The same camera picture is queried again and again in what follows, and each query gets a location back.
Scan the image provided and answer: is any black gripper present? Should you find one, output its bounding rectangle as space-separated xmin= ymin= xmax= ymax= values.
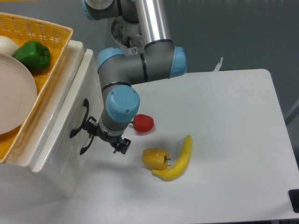
xmin=83 ymin=116 xmax=131 ymax=154

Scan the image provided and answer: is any white top drawer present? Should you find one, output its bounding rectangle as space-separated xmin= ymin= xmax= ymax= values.
xmin=32 ymin=49 xmax=103 ymax=197

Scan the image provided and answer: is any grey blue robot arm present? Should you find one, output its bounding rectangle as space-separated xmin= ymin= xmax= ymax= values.
xmin=82 ymin=0 xmax=187 ymax=154

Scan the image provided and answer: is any white drawer cabinet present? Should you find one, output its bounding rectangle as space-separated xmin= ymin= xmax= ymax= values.
xmin=0 ymin=40 xmax=94 ymax=203

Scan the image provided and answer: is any red bell pepper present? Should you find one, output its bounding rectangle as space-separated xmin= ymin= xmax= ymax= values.
xmin=130 ymin=114 xmax=154 ymax=133

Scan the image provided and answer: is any yellow bell pepper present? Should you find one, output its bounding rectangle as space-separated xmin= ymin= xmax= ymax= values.
xmin=142 ymin=148 xmax=171 ymax=170

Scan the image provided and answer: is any yellow banana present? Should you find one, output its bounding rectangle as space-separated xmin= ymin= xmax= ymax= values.
xmin=151 ymin=135 xmax=193 ymax=181

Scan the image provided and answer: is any beige plate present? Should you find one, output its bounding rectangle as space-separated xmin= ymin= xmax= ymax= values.
xmin=0 ymin=54 xmax=37 ymax=134

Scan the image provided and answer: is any green bell pepper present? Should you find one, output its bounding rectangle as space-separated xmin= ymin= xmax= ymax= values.
xmin=13 ymin=41 xmax=50 ymax=72

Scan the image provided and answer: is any white clip behind table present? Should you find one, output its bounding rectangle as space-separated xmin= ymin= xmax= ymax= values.
xmin=214 ymin=57 xmax=223 ymax=72

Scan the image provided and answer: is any white onion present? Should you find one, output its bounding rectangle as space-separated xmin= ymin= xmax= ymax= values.
xmin=0 ymin=36 xmax=20 ymax=56

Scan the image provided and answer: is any yellow woven basket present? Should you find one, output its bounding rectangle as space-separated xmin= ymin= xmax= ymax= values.
xmin=0 ymin=12 xmax=74 ymax=163

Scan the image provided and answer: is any black corner object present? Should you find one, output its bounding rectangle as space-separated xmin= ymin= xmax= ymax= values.
xmin=288 ymin=189 xmax=299 ymax=213

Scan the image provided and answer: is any black lower drawer handle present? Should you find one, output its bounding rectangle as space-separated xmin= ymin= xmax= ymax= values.
xmin=79 ymin=135 xmax=94 ymax=155

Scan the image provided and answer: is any black drawer handle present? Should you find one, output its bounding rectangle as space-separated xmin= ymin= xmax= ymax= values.
xmin=79 ymin=135 xmax=94 ymax=155
xmin=69 ymin=98 xmax=90 ymax=139

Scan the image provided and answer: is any black top drawer handle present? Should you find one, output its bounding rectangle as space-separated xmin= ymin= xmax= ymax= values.
xmin=69 ymin=98 xmax=90 ymax=139

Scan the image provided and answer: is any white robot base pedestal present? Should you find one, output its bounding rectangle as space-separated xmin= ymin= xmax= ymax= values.
xmin=111 ymin=16 xmax=144 ymax=55

